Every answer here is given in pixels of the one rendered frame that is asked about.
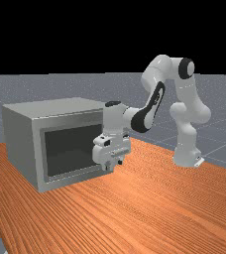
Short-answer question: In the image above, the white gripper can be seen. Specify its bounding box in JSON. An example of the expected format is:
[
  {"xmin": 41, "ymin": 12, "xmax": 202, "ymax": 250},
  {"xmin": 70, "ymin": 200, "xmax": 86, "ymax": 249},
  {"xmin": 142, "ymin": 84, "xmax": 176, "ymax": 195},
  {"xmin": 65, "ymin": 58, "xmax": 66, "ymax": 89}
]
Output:
[{"xmin": 91, "ymin": 132, "xmax": 132, "ymax": 172}]

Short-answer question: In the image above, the grey microwave oven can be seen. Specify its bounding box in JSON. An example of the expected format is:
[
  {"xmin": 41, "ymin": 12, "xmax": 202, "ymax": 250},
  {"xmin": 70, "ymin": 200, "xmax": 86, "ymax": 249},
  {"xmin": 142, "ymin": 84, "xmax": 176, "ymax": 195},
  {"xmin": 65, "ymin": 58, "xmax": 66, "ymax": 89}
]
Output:
[{"xmin": 2, "ymin": 96, "xmax": 116, "ymax": 193}]

